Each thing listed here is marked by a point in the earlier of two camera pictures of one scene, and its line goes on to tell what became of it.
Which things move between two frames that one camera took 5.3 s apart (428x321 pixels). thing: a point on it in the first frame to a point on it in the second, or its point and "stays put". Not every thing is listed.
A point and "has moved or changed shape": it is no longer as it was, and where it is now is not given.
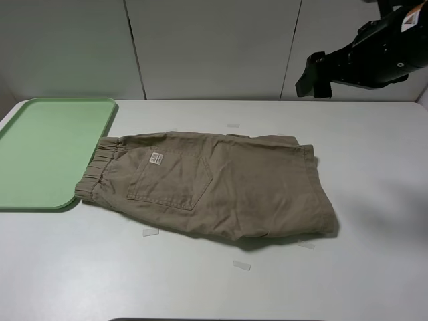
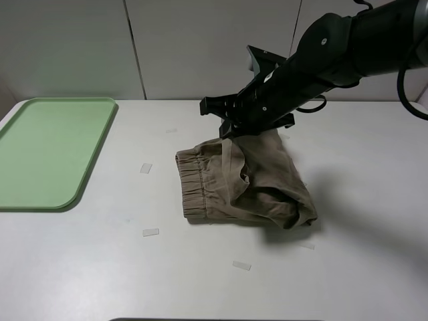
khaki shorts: x=243 y=188 has moved or changed shape
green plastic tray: x=45 y=146 stays put
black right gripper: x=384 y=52 to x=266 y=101
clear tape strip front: x=241 y=265 stays put
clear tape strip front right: x=304 y=244 stays put
